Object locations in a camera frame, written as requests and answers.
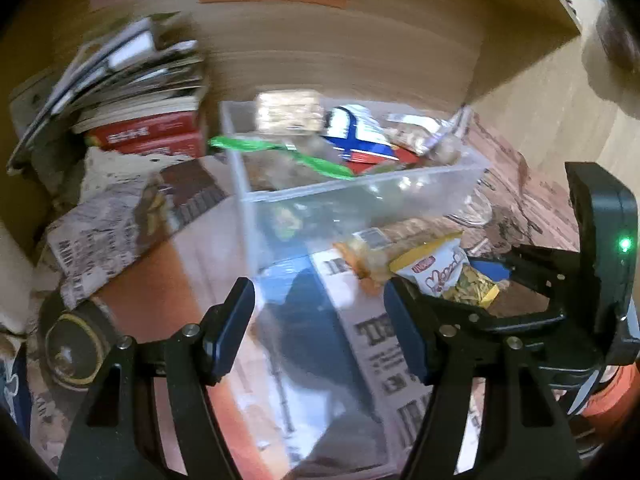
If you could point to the blue white red snack bag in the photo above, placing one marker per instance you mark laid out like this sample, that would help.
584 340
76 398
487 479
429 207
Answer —
360 141

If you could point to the stack of books and papers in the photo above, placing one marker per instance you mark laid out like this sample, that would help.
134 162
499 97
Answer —
116 86

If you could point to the orange snack clear bag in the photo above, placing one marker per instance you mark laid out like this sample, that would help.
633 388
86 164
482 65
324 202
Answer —
433 139

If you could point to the clear plastic storage box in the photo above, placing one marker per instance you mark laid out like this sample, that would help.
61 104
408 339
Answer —
280 225

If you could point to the white lace cloth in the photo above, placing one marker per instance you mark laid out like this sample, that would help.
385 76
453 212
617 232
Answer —
106 168

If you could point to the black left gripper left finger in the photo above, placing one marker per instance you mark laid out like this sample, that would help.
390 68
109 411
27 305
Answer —
115 434

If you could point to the green peas snack bag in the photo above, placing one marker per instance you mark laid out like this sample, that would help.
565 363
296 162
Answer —
441 269

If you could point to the beige rice cracker pack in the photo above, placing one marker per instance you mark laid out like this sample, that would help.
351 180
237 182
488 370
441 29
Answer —
292 111

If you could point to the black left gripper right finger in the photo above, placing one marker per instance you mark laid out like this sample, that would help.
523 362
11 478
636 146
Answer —
524 433

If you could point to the wafer roll pack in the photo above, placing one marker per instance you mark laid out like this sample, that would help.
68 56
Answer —
369 252

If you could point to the clear green-zip snack bag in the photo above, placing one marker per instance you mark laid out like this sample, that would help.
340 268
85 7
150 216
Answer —
278 166

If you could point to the round wooden wall ornament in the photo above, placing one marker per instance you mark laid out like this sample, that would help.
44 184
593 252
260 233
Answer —
618 43

